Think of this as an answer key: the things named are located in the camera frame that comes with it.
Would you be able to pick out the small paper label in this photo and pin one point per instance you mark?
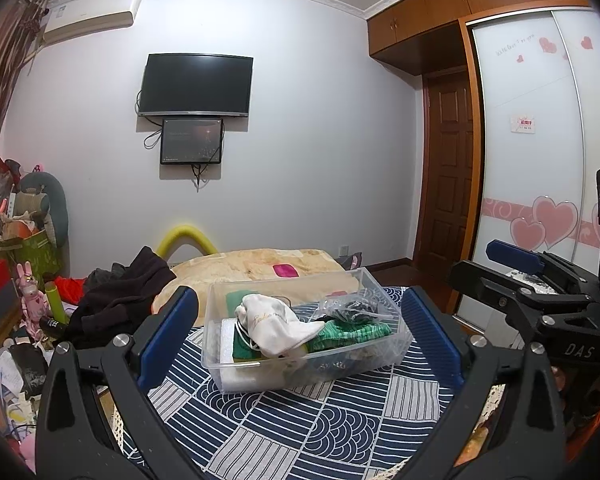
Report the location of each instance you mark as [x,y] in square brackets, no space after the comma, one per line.
[523,124]

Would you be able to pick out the white air conditioner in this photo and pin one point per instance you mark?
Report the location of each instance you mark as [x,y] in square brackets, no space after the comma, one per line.
[92,15]

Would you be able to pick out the green knitted cloth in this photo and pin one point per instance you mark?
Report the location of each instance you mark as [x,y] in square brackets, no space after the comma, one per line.
[352,335]

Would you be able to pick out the black bottle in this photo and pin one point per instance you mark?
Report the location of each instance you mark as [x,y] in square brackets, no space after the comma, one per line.
[52,326]

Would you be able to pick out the wall-mounted black television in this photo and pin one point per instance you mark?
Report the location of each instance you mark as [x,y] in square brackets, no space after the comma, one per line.
[195,85]

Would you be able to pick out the white wardrobe with heart decals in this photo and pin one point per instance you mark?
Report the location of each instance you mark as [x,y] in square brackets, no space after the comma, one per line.
[530,170]

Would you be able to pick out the green tube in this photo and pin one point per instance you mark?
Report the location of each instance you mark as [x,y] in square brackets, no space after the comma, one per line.
[55,302]

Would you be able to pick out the pile of black clothes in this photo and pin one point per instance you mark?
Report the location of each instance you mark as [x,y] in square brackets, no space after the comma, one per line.
[120,300]

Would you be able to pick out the white foam block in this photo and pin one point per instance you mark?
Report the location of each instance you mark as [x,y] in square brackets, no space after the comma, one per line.
[227,335]

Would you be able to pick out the green cardboard box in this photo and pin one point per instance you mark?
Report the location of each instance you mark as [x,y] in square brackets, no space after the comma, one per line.
[32,257]

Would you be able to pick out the yellow foam tube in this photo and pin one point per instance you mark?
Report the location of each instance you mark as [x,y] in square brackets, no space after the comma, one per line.
[185,234]

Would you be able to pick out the white cloth pouch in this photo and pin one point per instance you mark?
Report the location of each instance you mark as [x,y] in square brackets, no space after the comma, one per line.
[275,327]

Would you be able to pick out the brown striped curtain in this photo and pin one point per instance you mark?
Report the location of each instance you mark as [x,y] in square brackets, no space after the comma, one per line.
[0,75]

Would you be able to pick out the small black wall monitor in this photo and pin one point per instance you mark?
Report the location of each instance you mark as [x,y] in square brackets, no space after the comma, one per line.
[191,141]

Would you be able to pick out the brown wooden door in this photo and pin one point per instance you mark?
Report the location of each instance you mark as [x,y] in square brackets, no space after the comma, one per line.
[445,175]

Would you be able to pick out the clear plastic bag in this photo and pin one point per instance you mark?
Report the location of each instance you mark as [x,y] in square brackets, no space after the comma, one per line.
[352,309]

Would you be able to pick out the grey box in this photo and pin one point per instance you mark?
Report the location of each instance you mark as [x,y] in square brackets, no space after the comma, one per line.
[0,307]

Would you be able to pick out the navy white patterned tablecloth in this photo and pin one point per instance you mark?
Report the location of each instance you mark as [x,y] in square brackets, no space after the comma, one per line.
[300,430]

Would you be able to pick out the pink rabbit toy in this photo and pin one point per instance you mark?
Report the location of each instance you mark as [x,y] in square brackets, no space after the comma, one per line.
[30,297]

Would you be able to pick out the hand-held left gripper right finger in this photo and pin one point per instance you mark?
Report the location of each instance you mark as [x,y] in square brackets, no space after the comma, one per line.
[432,332]

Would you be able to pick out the wooden overhead cabinet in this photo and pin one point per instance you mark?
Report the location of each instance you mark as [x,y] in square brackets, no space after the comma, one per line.
[430,15]

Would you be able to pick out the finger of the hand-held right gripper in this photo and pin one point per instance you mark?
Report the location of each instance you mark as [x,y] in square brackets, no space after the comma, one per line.
[480,282]
[515,256]

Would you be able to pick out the beige plush blanket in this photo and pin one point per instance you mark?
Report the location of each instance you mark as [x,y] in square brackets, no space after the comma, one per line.
[240,265]

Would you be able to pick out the pile of papers and clutter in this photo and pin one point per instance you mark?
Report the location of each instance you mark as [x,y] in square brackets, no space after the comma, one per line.
[15,380]

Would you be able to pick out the clear plastic storage box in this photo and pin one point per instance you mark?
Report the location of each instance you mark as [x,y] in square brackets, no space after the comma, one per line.
[300,375]

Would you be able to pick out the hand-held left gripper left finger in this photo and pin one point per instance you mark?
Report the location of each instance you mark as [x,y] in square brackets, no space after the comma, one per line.
[167,332]

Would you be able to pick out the red cloth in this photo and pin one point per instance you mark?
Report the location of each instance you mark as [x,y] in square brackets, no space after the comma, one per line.
[70,289]

